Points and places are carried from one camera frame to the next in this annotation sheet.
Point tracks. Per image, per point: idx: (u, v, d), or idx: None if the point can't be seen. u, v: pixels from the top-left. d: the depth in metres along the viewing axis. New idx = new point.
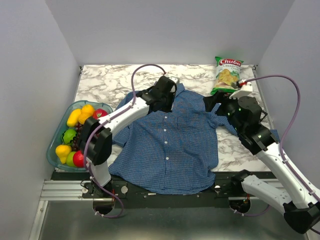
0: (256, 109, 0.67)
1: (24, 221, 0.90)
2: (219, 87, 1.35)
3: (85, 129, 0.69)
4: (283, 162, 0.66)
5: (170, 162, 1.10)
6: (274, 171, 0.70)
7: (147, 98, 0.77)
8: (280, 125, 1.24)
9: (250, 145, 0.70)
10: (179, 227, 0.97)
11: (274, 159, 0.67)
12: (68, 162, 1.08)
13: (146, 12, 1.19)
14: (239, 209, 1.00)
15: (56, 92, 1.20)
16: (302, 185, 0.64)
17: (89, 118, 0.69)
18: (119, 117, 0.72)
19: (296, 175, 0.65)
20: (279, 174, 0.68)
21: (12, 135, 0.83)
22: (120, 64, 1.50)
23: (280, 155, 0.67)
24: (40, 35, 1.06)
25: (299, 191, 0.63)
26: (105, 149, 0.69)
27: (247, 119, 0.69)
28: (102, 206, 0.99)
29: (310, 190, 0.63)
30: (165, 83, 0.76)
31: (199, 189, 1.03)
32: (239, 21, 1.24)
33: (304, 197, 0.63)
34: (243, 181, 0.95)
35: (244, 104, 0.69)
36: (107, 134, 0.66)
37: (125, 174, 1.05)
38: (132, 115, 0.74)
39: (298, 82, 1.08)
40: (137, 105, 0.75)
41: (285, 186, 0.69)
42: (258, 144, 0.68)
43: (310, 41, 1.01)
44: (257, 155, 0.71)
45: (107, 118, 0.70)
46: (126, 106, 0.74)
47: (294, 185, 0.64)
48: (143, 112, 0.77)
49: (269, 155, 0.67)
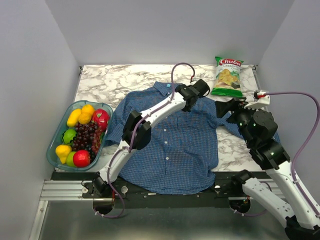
0: (272, 126, 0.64)
1: (24, 221, 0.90)
2: (219, 87, 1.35)
3: (130, 119, 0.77)
4: (293, 182, 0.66)
5: (170, 162, 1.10)
6: (282, 189, 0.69)
7: (186, 93, 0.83)
8: (280, 125, 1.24)
9: (261, 160, 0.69)
10: (179, 227, 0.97)
11: (285, 178, 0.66)
12: (68, 162, 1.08)
13: (146, 11, 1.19)
14: (239, 209, 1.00)
15: (57, 92, 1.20)
16: (310, 207, 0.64)
17: (134, 111, 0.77)
18: (158, 111, 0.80)
19: (305, 197, 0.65)
20: (287, 193, 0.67)
21: (12, 134, 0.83)
22: (120, 64, 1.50)
23: (291, 175, 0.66)
24: (40, 35, 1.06)
25: (306, 213, 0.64)
26: (146, 138, 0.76)
27: (261, 135, 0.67)
28: (102, 206, 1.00)
29: (317, 213, 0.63)
30: (203, 84, 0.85)
31: (199, 189, 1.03)
32: (238, 21, 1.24)
33: (310, 220, 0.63)
34: (244, 185, 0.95)
35: (260, 120, 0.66)
36: (147, 127, 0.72)
37: (125, 174, 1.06)
38: (170, 109, 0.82)
39: (298, 82, 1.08)
40: (175, 100, 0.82)
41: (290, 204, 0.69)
42: (271, 162, 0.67)
43: (310, 41, 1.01)
44: (267, 171, 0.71)
45: (147, 111, 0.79)
46: (164, 102, 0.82)
47: (302, 206, 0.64)
48: (179, 107, 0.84)
49: (280, 174, 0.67)
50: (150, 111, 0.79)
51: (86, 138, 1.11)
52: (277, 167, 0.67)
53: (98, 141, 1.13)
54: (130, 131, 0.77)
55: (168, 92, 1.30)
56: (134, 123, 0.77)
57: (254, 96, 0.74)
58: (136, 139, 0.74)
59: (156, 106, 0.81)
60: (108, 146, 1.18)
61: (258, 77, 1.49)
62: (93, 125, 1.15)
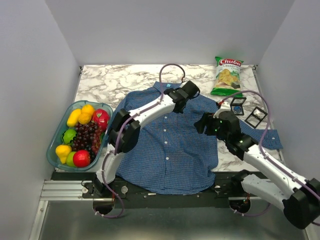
0: (233, 119, 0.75)
1: (24, 221, 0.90)
2: (219, 87, 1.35)
3: (117, 119, 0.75)
4: (264, 157, 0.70)
5: (170, 162, 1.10)
6: (261, 169, 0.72)
7: (174, 96, 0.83)
8: (280, 125, 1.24)
9: (236, 151, 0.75)
10: (179, 227, 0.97)
11: (256, 157, 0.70)
12: (68, 162, 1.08)
13: (146, 12, 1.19)
14: (239, 209, 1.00)
15: (57, 92, 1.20)
16: (285, 174, 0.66)
17: (122, 110, 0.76)
18: (147, 111, 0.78)
19: (277, 167, 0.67)
20: (264, 170, 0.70)
21: (12, 135, 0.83)
22: (120, 64, 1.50)
23: (261, 153, 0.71)
24: (40, 36, 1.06)
25: (282, 180, 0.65)
26: (133, 140, 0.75)
27: (229, 129, 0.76)
28: (103, 206, 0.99)
29: (292, 177, 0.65)
30: (192, 87, 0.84)
31: (199, 189, 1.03)
32: (238, 21, 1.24)
33: (289, 185, 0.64)
34: (243, 182, 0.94)
35: (223, 116, 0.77)
36: (136, 126, 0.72)
37: (125, 174, 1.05)
38: (159, 110, 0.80)
39: (299, 82, 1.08)
40: (164, 102, 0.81)
41: (274, 181, 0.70)
42: (243, 150, 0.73)
43: (310, 41, 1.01)
44: (245, 159, 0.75)
45: (137, 111, 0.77)
46: (154, 103, 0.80)
47: (277, 175, 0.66)
48: (168, 109, 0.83)
49: (251, 155, 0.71)
50: (139, 110, 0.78)
51: (86, 138, 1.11)
52: (247, 149, 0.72)
53: (98, 141, 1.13)
54: (115, 132, 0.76)
55: None
56: (121, 123, 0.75)
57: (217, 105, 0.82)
58: (123, 139, 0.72)
59: (145, 106, 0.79)
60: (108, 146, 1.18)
61: (258, 77, 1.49)
62: (93, 125, 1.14)
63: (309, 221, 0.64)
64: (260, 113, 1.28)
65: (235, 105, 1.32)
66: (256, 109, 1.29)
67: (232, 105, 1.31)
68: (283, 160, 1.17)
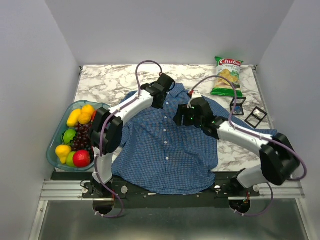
0: (204, 103, 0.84)
1: (24, 221, 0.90)
2: (219, 87, 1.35)
3: (97, 119, 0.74)
4: (234, 129, 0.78)
5: (170, 162, 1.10)
6: (236, 141, 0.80)
7: (150, 91, 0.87)
8: (280, 125, 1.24)
9: (211, 132, 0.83)
10: (179, 227, 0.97)
11: (227, 130, 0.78)
12: (68, 162, 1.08)
13: (146, 12, 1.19)
14: (239, 209, 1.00)
15: (56, 92, 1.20)
16: (253, 136, 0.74)
17: (101, 109, 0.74)
18: (127, 108, 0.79)
19: (246, 132, 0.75)
20: (238, 140, 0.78)
21: (12, 135, 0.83)
22: (120, 64, 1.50)
23: (231, 126, 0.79)
24: (40, 36, 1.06)
25: (251, 141, 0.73)
26: (117, 138, 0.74)
27: (202, 113, 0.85)
28: (103, 206, 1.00)
29: (259, 136, 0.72)
30: (167, 78, 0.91)
31: (199, 189, 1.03)
32: (239, 21, 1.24)
33: (258, 144, 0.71)
34: (238, 177, 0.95)
35: (194, 102, 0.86)
36: (118, 122, 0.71)
37: (125, 174, 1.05)
38: (139, 105, 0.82)
39: (299, 83, 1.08)
40: (142, 96, 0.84)
41: (248, 148, 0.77)
42: (216, 129, 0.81)
43: (310, 41, 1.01)
44: (221, 137, 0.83)
45: (117, 107, 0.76)
46: (132, 98, 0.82)
47: (247, 139, 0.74)
48: (147, 102, 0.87)
49: (223, 130, 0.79)
50: (118, 107, 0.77)
51: (86, 138, 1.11)
52: (218, 126, 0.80)
53: None
54: (97, 133, 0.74)
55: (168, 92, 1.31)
56: (102, 122, 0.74)
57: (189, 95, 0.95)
58: (107, 138, 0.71)
59: (124, 103, 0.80)
60: None
61: (258, 77, 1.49)
62: None
63: (287, 177, 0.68)
64: (260, 113, 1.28)
65: (235, 105, 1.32)
66: (256, 109, 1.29)
67: (232, 105, 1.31)
68: None
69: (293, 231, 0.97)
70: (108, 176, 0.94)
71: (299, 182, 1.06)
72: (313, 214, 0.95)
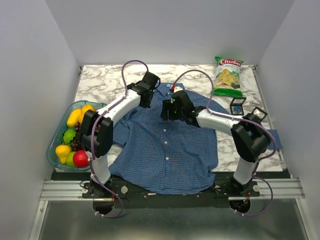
0: (182, 94, 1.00)
1: (24, 221, 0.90)
2: (219, 87, 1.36)
3: (86, 121, 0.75)
4: (211, 115, 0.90)
5: (170, 162, 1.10)
6: (215, 126, 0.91)
7: (137, 90, 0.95)
8: (280, 125, 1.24)
9: (191, 121, 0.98)
10: (179, 227, 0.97)
11: (205, 116, 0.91)
12: (68, 162, 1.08)
13: (146, 11, 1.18)
14: (239, 209, 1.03)
15: (57, 92, 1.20)
16: (226, 119, 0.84)
17: (89, 112, 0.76)
18: (115, 108, 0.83)
19: (220, 116, 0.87)
20: (215, 124, 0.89)
21: (12, 135, 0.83)
22: (120, 64, 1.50)
23: (208, 112, 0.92)
24: (40, 36, 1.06)
25: (225, 123, 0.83)
26: (108, 139, 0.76)
27: (182, 104, 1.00)
28: (104, 206, 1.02)
29: (231, 118, 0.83)
30: (151, 75, 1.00)
31: (199, 189, 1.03)
32: (239, 21, 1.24)
33: (229, 124, 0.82)
34: (234, 175, 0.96)
35: (175, 94, 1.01)
36: (108, 123, 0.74)
37: (125, 174, 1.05)
38: (126, 103, 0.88)
39: (299, 82, 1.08)
40: (129, 96, 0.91)
41: (224, 130, 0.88)
42: (195, 118, 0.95)
43: (310, 41, 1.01)
44: (201, 124, 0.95)
45: (105, 109, 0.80)
46: (119, 99, 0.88)
47: (221, 121, 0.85)
48: (135, 101, 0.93)
49: (201, 116, 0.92)
50: (106, 108, 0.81)
51: None
52: (197, 115, 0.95)
53: None
54: (86, 136, 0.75)
55: (168, 92, 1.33)
56: (91, 124, 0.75)
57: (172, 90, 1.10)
58: (98, 139, 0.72)
59: (111, 103, 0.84)
60: None
61: (258, 77, 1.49)
62: None
63: (259, 153, 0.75)
64: (260, 113, 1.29)
65: (235, 105, 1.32)
66: (256, 109, 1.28)
67: (232, 105, 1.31)
68: (283, 160, 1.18)
69: (293, 231, 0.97)
70: (106, 175, 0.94)
71: (299, 181, 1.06)
72: (314, 214, 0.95)
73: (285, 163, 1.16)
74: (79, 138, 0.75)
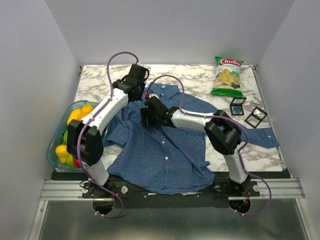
0: (153, 99, 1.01)
1: (24, 221, 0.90)
2: (219, 87, 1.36)
3: (71, 133, 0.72)
4: (184, 114, 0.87)
5: (170, 162, 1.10)
6: (190, 126, 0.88)
7: (124, 87, 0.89)
8: (280, 125, 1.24)
9: (167, 122, 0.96)
10: (179, 227, 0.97)
11: (179, 116, 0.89)
12: (68, 162, 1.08)
13: (146, 12, 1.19)
14: (239, 209, 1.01)
15: (56, 92, 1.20)
16: (198, 117, 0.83)
17: (73, 121, 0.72)
18: (101, 114, 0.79)
19: (193, 115, 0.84)
20: (189, 124, 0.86)
21: (12, 135, 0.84)
22: (120, 64, 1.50)
23: (181, 113, 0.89)
24: (40, 36, 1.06)
25: (198, 122, 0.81)
26: (97, 145, 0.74)
27: (155, 108, 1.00)
28: (103, 206, 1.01)
29: (203, 116, 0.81)
30: (138, 69, 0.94)
31: (199, 188, 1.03)
32: (239, 21, 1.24)
33: (203, 123, 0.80)
34: (230, 176, 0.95)
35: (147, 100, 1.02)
36: (95, 132, 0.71)
37: (125, 174, 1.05)
38: (113, 105, 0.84)
39: (299, 83, 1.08)
40: (116, 96, 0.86)
41: (200, 130, 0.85)
42: (170, 119, 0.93)
43: (309, 41, 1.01)
44: (178, 125, 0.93)
45: (90, 116, 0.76)
46: (106, 101, 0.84)
47: (194, 121, 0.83)
48: (123, 100, 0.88)
49: (176, 118, 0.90)
50: (92, 115, 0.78)
51: None
52: (172, 116, 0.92)
53: None
54: (74, 146, 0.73)
55: (162, 93, 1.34)
56: (77, 134, 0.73)
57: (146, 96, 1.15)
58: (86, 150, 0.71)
59: (96, 109, 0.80)
60: (108, 146, 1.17)
61: (258, 77, 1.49)
62: None
63: (232, 146, 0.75)
64: (260, 113, 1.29)
65: (235, 105, 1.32)
66: (256, 109, 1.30)
67: (232, 105, 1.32)
68: (283, 160, 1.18)
69: (293, 231, 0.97)
70: (104, 178, 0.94)
71: (299, 181, 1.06)
72: (314, 214, 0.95)
73: (285, 163, 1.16)
74: (68, 150, 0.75)
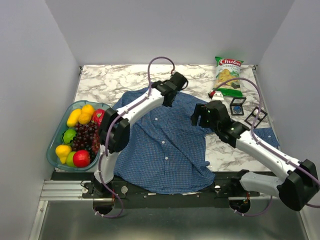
0: (221, 107, 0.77)
1: (24, 221, 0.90)
2: (220, 87, 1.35)
3: (104, 119, 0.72)
4: (257, 143, 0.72)
5: (169, 162, 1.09)
6: (256, 156, 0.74)
7: (162, 89, 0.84)
8: (280, 125, 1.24)
9: (227, 139, 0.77)
10: (179, 227, 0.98)
11: (249, 143, 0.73)
12: (68, 162, 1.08)
13: (146, 12, 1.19)
14: (239, 209, 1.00)
15: (56, 92, 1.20)
16: (279, 158, 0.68)
17: (109, 109, 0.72)
18: (135, 108, 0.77)
19: (271, 152, 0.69)
20: (258, 155, 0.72)
21: (12, 135, 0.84)
22: (120, 64, 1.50)
23: (253, 139, 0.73)
24: (40, 36, 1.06)
25: (276, 163, 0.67)
26: (124, 138, 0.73)
27: (218, 117, 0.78)
28: (103, 206, 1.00)
29: (286, 160, 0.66)
30: (179, 77, 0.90)
31: (198, 188, 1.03)
32: (239, 20, 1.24)
33: (283, 168, 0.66)
34: (241, 179, 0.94)
35: (211, 106, 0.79)
36: (125, 125, 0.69)
37: (125, 174, 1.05)
38: (148, 104, 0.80)
39: (298, 83, 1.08)
40: (152, 96, 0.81)
41: (269, 167, 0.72)
42: (234, 135, 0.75)
43: (309, 41, 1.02)
44: (237, 146, 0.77)
45: (124, 109, 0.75)
46: (142, 98, 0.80)
47: (271, 159, 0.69)
48: (158, 101, 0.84)
49: (243, 141, 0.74)
50: (126, 108, 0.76)
51: (86, 138, 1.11)
52: (238, 137, 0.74)
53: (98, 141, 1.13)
54: (105, 132, 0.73)
55: None
56: (110, 122, 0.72)
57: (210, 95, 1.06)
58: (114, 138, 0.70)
59: (133, 103, 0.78)
60: None
61: (258, 77, 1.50)
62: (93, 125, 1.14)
63: (304, 201, 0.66)
64: (260, 113, 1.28)
65: (235, 105, 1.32)
66: (256, 109, 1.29)
67: (232, 105, 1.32)
68: None
69: (293, 231, 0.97)
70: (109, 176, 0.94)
71: None
72: (313, 214, 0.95)
73: None
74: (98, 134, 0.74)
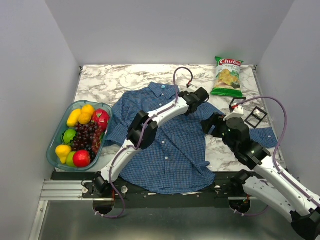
0: (243, 128, 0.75)
1: (24, 221, 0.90)
2: (219, 87, 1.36)
3: (136, 119, 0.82)
4: (278, 172, 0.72)
5: (170, 162, 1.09)
6: (273, 183, 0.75)
7: (187, 99, 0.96)
8: (280, 125, 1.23)
9: (246, 161, 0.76)
10: (179, 227, 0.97)
11: (270, 171, 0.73)
12: (68, 162, 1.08)
13: (146, 12, 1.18)
14: (239, 209, 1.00)
15: (56, 92, 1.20)
16: (300, 193, 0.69)
17: (141, 111, 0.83)
18: (163, 113, 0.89)
19: (294, 185, 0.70)
20: (278, 185, 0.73)
21: (12, 134, 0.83)
22: (120, 64, 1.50)
23: (275, 167, 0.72)
24: (40, 36, 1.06)
25: (298, 199, 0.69)
26: (150, 138, 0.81)
27: (238, 137, 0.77)
28: (103, 206, 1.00)
29: (308, 197, 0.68)
30: (204, 91, 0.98)
31: (198, 188, 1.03)
32: (240, 20, 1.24)
33: (305, 205, 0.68)
34: (244, 186, 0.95)
35: (232, 125, 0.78)
36: (154, 126, 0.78)
37: (125, 174, 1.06)
38: (174, 111, 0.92)
39: (298, 82, 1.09)
40: (179, 104, 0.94)
41: (286, 197, 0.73)
42: (253, 160, 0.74)
43: (309, 41, 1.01)
44: (254, 169, 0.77)
45: (154, 112, 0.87)
46: (170, 105, 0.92)
47: (293, 194, 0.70)
48: (183, 110, 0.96)
49: (265, 169, 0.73)
50: (156, 112, 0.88)
51: (86, 138, 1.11)
52: (259, 163, 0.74)
53: (98, 141, 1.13)
54: (135, 130, 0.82)
55: (162, 93, 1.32)
56: (141, 122, 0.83)
57: (230, 108, 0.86)
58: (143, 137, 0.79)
59: (161, 109, 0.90)
60: (108, 146, 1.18)
61: (258, 77, 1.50)
62: (93, 125, 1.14)
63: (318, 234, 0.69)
64: (260, 113, 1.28)
65: None
66: (256, 109, 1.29)
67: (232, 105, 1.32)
68: (283, 160, 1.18)
69: (293, 231, 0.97)
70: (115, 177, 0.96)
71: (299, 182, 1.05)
72: None
73: (285, 163, 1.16)
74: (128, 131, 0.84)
